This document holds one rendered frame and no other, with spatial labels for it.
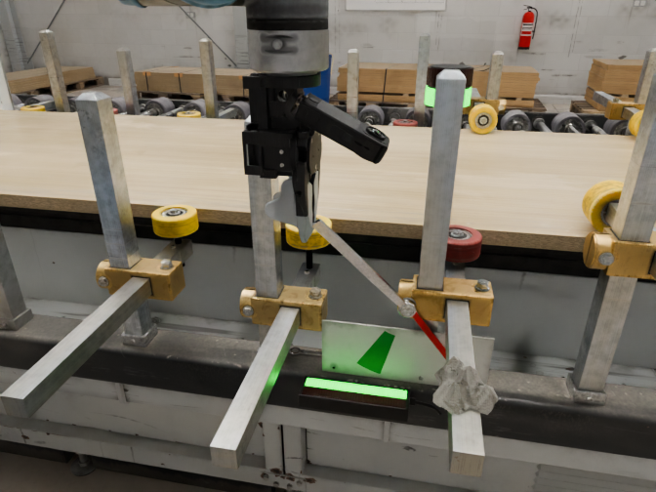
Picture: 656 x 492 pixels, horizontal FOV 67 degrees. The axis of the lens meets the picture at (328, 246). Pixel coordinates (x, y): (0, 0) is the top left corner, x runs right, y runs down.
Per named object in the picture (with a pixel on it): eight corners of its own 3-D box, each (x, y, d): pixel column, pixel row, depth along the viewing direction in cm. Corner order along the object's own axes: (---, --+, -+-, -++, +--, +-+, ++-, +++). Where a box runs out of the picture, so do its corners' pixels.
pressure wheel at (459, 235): (475, 306, 82) (485, 243, 77) (426, 301, 84) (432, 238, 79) (471, 282, 89) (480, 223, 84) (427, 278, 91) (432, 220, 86)
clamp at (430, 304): (489, 327, 73) (494, 298, 70) (396, 317, 75) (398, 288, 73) (485, 307, 78) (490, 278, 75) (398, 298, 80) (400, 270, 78)
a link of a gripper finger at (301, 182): (300, 206, 64) (299, 140, 61) (313, 207, 64) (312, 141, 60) (291, 220, 60) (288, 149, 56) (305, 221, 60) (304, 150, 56)
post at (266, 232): (282, 394, 87) (267, 116, 66) (263, 391, 88) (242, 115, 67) (287, 381, 90) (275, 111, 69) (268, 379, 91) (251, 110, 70)
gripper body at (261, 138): (263, 163, 67) (258, 68, 62) (326, 167, 65) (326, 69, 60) (244, 181, 60) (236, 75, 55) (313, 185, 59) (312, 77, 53)
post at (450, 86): (430, 386, 80) (467, 71, 59) (409, 383, 81) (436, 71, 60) (430, 372, 83) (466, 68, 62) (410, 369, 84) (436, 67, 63)
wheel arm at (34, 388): (32, 425, 58) (22, 396, 56) (7, 421, 58) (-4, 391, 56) (193, 257, 96) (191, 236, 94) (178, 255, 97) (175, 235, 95)
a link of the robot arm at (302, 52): (335, 27, 59) (318, 31, 50) (335, 71, 61) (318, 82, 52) (262, 26, 60) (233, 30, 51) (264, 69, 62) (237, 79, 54)
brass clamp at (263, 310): (320, 334, 78) (320, 307, 76) (239, 324, 81) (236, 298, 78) (328, 312, 84) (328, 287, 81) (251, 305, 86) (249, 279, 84)
